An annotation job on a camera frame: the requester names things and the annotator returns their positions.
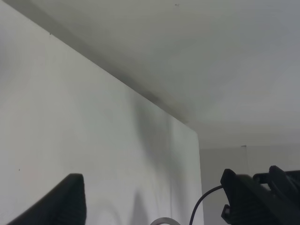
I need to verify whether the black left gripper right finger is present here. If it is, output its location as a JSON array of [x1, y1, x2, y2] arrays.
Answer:
[[220, 165, 300, 225]]

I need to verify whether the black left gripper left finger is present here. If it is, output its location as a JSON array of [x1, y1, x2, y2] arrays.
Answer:
[[9, 173, 87, 225]]

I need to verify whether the grey tape roll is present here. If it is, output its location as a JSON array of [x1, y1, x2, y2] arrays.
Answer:
[[150, 217, 180, 225]]

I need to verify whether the black camera cable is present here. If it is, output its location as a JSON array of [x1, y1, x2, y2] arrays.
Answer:
[[188, 185, 224, 225]]

